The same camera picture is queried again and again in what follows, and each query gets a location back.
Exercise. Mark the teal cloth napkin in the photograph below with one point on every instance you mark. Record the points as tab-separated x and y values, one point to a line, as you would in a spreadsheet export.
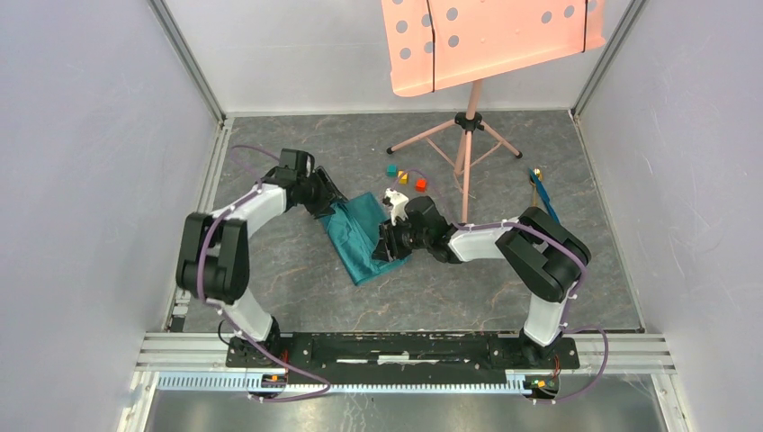
353	229

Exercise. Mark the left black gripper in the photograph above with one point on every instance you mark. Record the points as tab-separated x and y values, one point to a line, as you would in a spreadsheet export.
322	208

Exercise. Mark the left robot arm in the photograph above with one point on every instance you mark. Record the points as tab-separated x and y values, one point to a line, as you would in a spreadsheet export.
213	263

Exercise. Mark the blue handled utensil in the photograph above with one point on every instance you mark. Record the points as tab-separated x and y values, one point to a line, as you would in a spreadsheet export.
545	201

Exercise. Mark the gold spoon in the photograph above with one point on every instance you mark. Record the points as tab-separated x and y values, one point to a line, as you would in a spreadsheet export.
536	176

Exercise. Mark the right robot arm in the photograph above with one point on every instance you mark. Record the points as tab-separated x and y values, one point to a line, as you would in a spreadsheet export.
548	259

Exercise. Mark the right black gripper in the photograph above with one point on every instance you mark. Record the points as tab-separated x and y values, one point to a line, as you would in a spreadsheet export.
388	244

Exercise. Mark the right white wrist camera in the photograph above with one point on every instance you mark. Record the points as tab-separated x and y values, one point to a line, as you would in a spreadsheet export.
395	203

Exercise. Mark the red cube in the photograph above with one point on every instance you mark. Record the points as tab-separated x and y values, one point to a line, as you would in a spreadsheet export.
421	185

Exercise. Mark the pink music stand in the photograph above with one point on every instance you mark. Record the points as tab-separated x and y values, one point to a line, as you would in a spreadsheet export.
435	45

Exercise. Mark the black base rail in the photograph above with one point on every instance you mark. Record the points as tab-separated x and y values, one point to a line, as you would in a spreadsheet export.
303	365

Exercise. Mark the teal cube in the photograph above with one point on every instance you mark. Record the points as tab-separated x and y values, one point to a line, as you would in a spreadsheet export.
391	170

